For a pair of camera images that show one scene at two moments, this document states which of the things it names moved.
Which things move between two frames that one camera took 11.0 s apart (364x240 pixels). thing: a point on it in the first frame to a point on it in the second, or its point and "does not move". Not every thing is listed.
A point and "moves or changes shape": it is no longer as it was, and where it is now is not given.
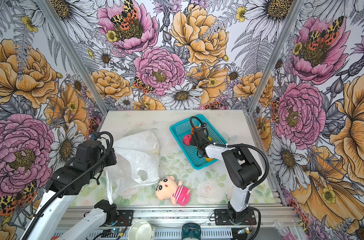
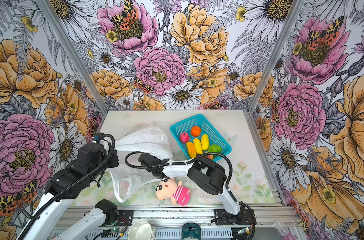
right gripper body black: x=194 y=142 to x=152 y=170
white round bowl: x=141 y=230 does not move
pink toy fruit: x=187 y=139 moves or changes shape
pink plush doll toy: x=168 y=188 does not move
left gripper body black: x=108 y=160 does not move
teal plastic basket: x=178 y=132 does not move
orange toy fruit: x=192 y=129 does not move
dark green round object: x=191 y=231 does not move
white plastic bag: x=137 y=164 moves or changes shape
